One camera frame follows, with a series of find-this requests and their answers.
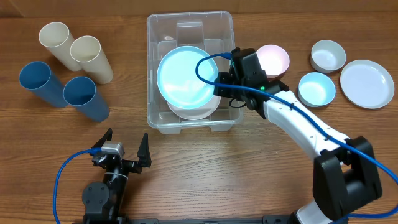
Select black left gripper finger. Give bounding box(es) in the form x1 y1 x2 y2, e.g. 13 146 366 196
137 133 152 167
91 128 113 148

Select pink bowl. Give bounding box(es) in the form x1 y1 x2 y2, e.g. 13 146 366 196
256 45 290 78

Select pink plate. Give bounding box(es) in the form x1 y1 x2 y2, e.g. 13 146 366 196
167 96 221 120

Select light blue bowl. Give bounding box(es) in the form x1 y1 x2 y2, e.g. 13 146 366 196
298 72 336 108

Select light blue plate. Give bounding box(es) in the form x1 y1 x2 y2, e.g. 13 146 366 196
157 46 218 109

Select grey plate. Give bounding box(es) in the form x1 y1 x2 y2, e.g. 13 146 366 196
340 60 395 109

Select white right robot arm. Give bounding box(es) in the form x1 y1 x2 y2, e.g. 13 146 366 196
214 71 382 223

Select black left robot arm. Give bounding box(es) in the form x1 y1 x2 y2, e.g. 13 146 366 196
82 129 152 223

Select dark blue cup near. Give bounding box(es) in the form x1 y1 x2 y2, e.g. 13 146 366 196
63 77 110 122

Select dark blue cup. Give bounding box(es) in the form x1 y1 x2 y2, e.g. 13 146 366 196
63 77 110 122
19 61 68 108

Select clear plastic storage bin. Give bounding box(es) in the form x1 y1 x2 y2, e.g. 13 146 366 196
147 11 243 134

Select grey bowl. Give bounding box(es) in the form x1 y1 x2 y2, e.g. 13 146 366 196
310 40 346 73

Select beige cup right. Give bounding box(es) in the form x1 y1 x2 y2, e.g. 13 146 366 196
70 35 114 85

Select beige cup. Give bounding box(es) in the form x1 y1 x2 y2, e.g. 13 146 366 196
39 22 82 72
70 35 114 85

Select dark blue cup far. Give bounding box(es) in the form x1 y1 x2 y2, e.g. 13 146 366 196
19 61 68 108

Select beige cup left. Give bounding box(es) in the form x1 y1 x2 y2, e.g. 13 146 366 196
39 22 82 72

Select blue left cable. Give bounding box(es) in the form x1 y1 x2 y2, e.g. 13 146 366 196
52 147 103 224

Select blue cable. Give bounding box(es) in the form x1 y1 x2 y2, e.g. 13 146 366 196
52 147 103 224
195 52 398 224

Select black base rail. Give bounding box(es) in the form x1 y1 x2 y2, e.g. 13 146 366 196
129 215 299 224

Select blue right cable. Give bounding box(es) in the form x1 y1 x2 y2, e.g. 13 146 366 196
195 52 398 224

